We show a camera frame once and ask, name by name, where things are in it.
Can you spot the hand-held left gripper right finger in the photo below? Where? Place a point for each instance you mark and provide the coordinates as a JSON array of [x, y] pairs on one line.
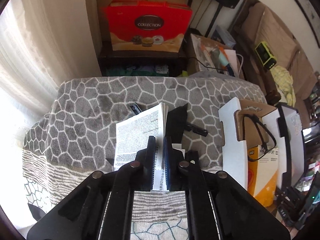
[[167, 166]]

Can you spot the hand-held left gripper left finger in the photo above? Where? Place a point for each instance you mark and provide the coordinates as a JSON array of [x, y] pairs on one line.
[[150, 166]]

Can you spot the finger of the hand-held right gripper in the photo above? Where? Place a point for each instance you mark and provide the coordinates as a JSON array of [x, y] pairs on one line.
[[287, 196]]

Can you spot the yellow white product box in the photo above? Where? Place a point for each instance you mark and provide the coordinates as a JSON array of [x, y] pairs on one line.
[[260, 180]]

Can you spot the white paper booklet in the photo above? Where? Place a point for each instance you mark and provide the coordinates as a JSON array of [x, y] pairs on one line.
[[135, 135]]

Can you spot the white cardboard box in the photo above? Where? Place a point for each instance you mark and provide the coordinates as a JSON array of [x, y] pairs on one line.
[[231, 135]]

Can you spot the black flat case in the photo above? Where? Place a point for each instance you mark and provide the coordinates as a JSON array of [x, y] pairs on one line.
[[176, 122]]

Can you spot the grey white patterned blanket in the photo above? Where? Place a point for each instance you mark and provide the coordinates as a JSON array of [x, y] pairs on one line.
[[87, 120]]

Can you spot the green bag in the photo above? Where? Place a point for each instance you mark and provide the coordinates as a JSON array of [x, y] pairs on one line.
[[125, 70]]

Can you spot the small dark box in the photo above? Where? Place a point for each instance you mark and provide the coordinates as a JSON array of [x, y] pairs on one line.
[[273, 97]]

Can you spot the dark wooden low table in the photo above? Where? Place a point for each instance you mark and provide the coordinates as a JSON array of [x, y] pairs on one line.
[[140, 56]]

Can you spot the open cardboard box with clutter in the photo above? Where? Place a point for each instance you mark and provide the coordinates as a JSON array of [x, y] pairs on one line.
[[197, 55]]

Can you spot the yellow checked cloth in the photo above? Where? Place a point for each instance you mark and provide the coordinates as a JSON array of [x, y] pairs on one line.
[[282, 80]]

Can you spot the blue white box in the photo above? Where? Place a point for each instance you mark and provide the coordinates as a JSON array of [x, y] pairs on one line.
[[225, 36]]

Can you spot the green yellow device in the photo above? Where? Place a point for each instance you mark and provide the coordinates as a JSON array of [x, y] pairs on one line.
[[266, 55]]

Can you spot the red gift bag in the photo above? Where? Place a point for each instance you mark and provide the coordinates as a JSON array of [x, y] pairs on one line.
[[120, 20]]

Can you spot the white sheer curtain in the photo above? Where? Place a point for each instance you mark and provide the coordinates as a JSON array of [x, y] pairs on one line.
[[37, 42]]

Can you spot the brown sofa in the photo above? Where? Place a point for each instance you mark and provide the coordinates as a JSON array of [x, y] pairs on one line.
[[272, 25]]

